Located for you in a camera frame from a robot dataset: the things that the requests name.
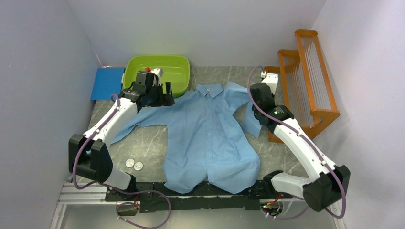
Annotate green plastic basin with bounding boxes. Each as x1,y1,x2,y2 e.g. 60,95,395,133
121,55,190,98

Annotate light blue button shirt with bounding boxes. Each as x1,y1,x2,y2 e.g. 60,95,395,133
114,82,261,194

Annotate silver round brooch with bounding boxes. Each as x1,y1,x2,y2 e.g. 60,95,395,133
133,162,144,171
125,158,135,168

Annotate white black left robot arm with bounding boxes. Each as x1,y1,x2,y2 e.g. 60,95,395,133
68,68,174,200

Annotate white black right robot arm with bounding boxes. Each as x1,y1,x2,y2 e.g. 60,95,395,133
248,83,351,212

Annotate blue flat board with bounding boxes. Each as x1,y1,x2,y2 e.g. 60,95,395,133
90,67,125,101

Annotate orange wooden rack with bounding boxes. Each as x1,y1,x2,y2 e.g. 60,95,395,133
265,29,340,139

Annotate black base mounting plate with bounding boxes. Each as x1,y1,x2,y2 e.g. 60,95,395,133
105,180,292,213

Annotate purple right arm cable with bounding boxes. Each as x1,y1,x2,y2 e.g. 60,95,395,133
246,65,347,221

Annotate aluminium frame rails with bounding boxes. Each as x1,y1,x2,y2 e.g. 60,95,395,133
50,142,347,229

